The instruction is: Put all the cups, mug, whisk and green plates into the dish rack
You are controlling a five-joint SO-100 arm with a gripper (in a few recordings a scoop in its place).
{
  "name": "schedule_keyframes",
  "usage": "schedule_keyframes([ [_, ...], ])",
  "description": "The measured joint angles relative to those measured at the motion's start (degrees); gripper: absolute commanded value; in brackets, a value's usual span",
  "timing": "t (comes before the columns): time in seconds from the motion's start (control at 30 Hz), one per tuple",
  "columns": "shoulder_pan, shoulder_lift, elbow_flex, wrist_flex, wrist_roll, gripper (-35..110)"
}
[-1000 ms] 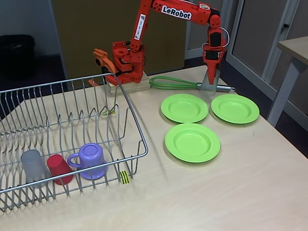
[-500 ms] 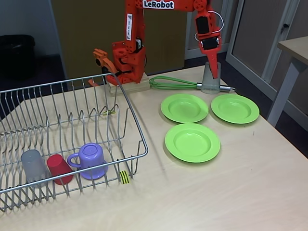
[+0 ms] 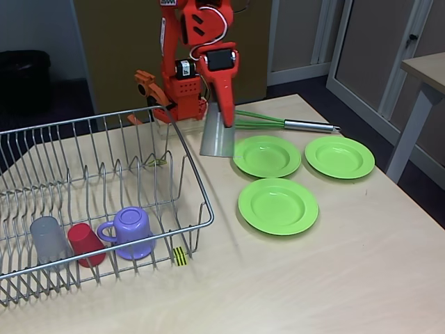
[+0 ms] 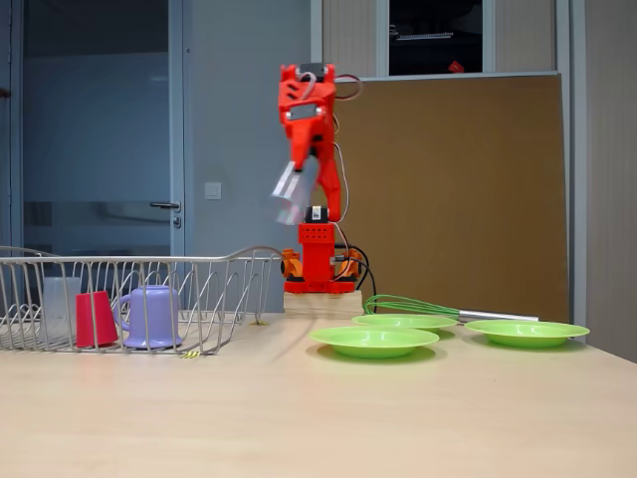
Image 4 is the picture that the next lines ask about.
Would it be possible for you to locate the grey translucent plastic cup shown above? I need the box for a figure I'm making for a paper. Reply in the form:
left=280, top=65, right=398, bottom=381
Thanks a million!
left=42, top=276, right=82, bottom=345
left=271, top=156, right=320, bottom=226

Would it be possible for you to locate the purple plastic mug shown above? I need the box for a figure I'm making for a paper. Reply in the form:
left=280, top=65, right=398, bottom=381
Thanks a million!
left=112, top=285, right=184, bottom=350

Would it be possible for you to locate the red plastic cup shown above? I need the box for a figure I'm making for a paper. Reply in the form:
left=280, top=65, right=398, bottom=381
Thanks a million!
left=75, top=291, right=119, bottom=349

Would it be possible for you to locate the wooden base block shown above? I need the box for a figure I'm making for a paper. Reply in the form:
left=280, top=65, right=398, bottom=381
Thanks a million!
left=283, top=291, right=363, bottom=319

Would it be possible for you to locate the brown partition board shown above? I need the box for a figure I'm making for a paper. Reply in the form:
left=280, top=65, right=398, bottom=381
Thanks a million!
left=304, top=72, right=571, bottom=324

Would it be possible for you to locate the green plastic plate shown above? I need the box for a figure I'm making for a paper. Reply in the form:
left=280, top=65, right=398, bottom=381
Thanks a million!
left=308, top=326, right=441, bottom=359
left=350, top=313, right=459, bottom=334
left=463, top=319, right=591, bottom=349

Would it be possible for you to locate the blue glazed door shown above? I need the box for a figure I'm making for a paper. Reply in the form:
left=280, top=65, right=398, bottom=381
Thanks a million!
left=9, top=0, right=188, bottom=260

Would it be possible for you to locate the black cable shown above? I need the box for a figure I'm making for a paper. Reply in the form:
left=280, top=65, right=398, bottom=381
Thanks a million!
left=342, top=242, right=378, bottom=306

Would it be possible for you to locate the metal wire dish rack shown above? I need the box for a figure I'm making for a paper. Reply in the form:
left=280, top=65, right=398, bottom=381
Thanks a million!
left=0, top=245, right=286, bottom=356

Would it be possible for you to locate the green whisk with metal handle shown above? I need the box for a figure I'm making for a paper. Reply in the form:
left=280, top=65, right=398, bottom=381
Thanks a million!
left=362, top=293, right=539, bottom=323

